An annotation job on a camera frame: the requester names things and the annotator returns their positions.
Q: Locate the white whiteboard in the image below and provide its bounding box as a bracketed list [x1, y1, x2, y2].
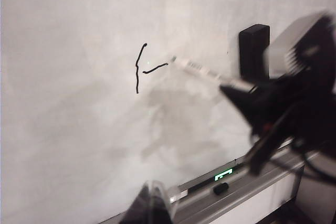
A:
[0, 0, 336, 224]

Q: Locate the black whiteboard eraser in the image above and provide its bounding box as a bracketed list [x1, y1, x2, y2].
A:
[238, 24, 271, 80]

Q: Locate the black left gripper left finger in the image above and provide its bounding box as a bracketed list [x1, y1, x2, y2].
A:
[123, 181, 153, 224]

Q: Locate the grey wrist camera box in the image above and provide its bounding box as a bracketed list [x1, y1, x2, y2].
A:
[263, 10, 336, 80]

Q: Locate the aluminium whiteboard tray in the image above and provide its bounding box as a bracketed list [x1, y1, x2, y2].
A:
[98, 140, 336, 224]

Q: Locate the white whiteboard marker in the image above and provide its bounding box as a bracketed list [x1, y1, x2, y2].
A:
[167, 55, 257, 91]

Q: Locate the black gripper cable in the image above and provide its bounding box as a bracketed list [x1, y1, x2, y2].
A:
[293, 138, 336, 182]

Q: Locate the black marker cap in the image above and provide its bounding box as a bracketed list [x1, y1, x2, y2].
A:
[213, 182, 229, 196]

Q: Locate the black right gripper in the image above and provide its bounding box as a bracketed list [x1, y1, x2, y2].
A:
[219, 58, 336, 177]

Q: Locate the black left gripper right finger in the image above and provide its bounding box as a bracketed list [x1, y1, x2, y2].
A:
[151, 180, 176, 224]

